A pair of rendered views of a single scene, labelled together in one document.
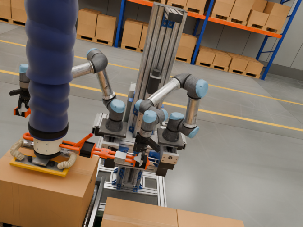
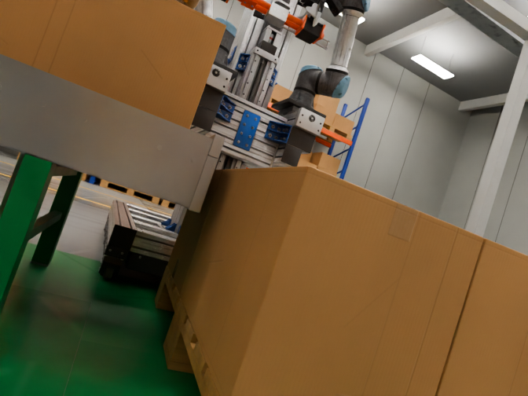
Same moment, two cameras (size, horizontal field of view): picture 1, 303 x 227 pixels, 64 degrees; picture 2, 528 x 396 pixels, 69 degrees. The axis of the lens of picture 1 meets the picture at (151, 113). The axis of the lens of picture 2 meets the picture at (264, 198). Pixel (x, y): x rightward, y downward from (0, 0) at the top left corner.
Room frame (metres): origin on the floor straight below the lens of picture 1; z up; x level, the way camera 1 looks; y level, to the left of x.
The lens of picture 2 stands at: (-0.14, 0.27, 0.44)
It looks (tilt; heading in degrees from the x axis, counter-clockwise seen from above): 3 degrees up; 347
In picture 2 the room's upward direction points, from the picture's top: 19 degrees clockwise
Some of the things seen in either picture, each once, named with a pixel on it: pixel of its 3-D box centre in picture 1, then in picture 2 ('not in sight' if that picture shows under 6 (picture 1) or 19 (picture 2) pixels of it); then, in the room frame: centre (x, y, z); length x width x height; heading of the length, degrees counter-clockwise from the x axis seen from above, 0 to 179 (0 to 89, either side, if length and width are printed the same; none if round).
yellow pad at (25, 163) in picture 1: (41, 162); not in sight; (1.11, 0.58, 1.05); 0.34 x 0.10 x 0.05; 93
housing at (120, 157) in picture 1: (120, 157); (276, 15); (1.23, 0.12, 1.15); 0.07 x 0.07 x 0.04; 3
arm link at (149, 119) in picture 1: (149, 120); not in sight; (1.24, 0.00, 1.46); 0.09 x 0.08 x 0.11; 146
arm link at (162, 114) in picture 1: (157, 115); not in sight; (1.33, -0.04, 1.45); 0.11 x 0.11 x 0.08; 56
